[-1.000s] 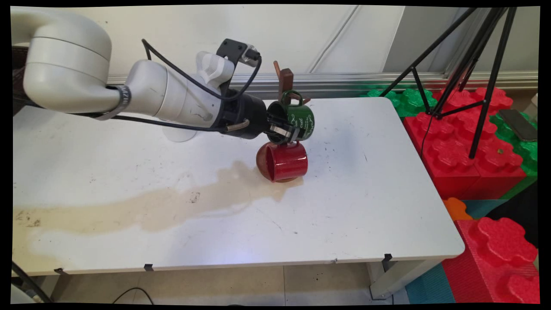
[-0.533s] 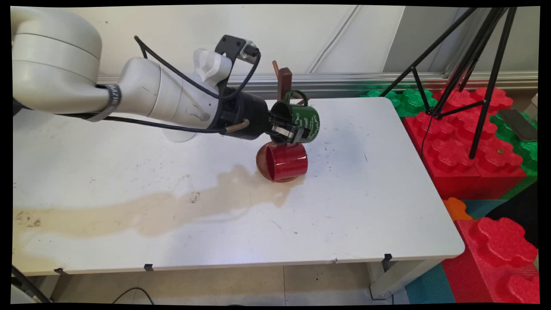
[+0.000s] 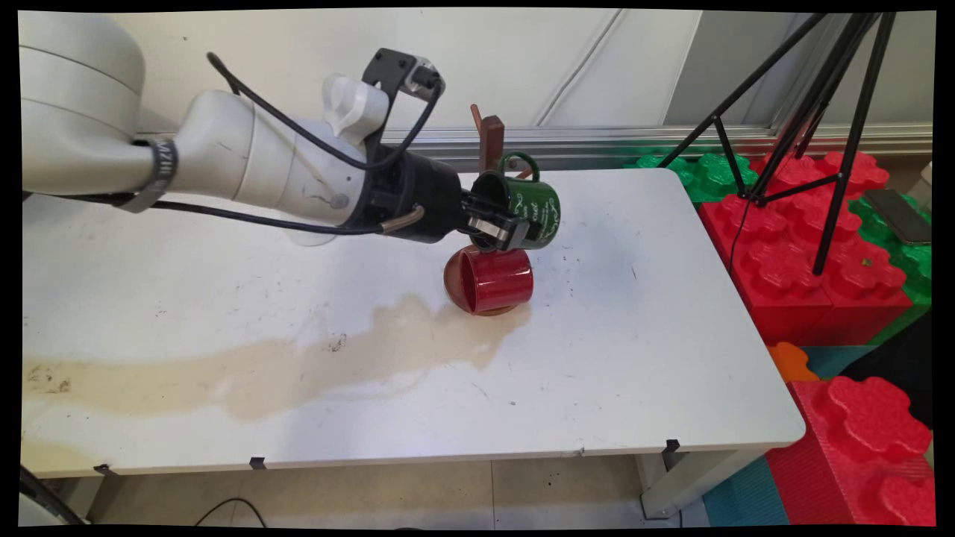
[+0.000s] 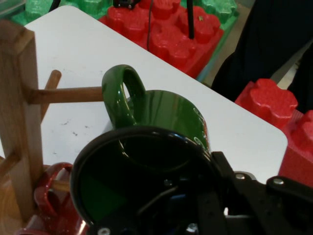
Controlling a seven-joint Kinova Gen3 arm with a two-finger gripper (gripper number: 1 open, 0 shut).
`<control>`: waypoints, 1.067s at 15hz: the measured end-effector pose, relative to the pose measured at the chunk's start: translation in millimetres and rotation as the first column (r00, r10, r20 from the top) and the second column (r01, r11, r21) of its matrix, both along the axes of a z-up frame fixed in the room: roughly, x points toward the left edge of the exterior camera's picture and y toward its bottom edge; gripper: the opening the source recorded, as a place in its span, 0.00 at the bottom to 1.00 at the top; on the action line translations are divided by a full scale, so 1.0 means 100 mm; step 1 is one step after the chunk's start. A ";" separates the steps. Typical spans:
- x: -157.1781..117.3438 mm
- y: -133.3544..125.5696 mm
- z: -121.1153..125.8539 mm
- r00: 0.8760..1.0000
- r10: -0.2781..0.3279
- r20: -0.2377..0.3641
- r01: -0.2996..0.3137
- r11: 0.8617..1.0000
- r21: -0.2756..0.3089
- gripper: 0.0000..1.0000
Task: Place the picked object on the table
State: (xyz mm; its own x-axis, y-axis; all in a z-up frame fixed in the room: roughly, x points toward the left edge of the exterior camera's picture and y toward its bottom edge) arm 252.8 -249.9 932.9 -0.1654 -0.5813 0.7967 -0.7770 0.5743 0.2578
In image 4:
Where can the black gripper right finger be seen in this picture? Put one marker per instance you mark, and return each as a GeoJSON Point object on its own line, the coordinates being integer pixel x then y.
{"type": "Point", "coordinates": [269, 208]}

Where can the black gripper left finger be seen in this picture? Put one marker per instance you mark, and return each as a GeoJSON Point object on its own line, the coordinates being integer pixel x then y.
{"type": "Point", "coordinates": [190, 208]}

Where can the dark green ceramic mug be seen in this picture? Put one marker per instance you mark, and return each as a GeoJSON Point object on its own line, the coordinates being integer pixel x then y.
{"type": "Point", "coordinates": [166, 110]}

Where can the red foam block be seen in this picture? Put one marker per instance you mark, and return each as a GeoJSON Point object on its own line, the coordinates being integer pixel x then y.
{"type": "Point", "coordinates": [274, 102]}
{"type": "Point", "coordinates": [171, 49]}

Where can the red ceramic mug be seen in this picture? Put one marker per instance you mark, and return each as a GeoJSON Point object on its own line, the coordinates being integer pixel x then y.
{"type": "Point", "coordinates": [56, 215]}

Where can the black tripod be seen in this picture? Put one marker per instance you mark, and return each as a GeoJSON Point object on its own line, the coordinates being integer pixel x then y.
{"type": "Point", "coordinates": [190, 19]}

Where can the green foam block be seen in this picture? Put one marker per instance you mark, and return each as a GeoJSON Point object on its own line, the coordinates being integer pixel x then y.
{"type": "Point", "coordinates": [36, 9]}
{"type": "Point", "coordinates": [220, 9]}

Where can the brown wooden mug tree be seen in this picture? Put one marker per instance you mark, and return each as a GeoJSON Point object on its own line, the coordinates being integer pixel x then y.
{"type": "Point", "coordinates": [17, 98]}

